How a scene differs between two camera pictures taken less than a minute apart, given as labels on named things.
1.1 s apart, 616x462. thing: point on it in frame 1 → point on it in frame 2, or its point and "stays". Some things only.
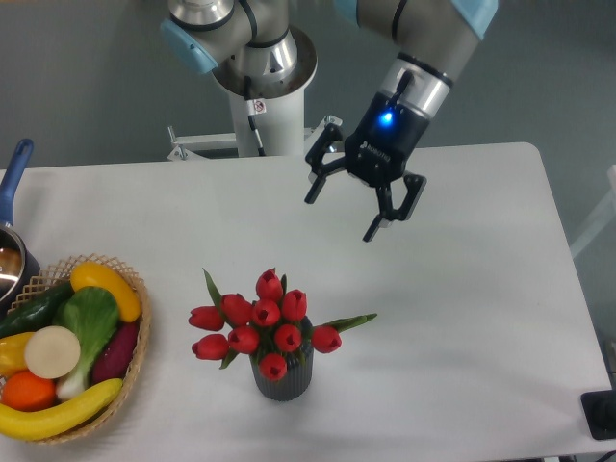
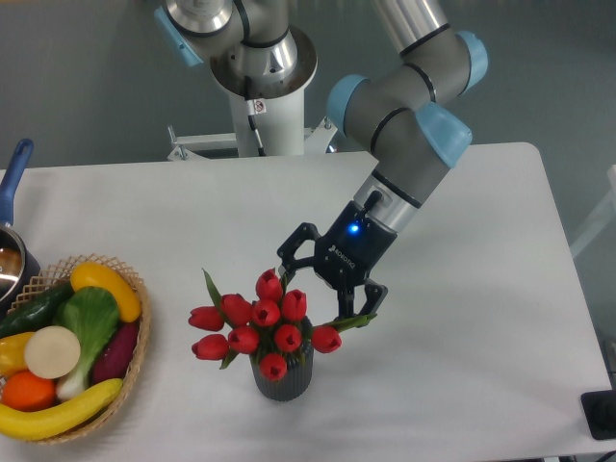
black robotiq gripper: (385, 139) → (345, 254)
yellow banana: (28, 424) stays
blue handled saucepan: (17, 267) stays
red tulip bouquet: (265, 328) stays
